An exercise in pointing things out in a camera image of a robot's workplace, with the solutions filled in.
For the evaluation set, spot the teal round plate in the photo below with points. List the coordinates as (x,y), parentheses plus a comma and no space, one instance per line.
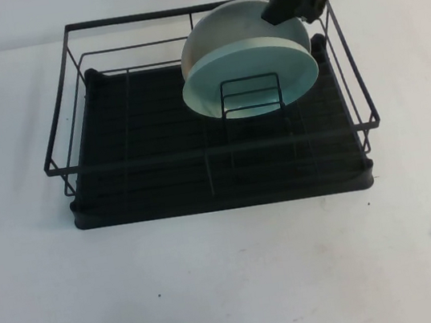
(250,67)

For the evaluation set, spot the grey round plate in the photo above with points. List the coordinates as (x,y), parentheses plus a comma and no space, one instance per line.
(220,27)

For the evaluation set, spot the black plastic drain tray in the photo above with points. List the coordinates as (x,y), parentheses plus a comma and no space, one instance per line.
(166,209)

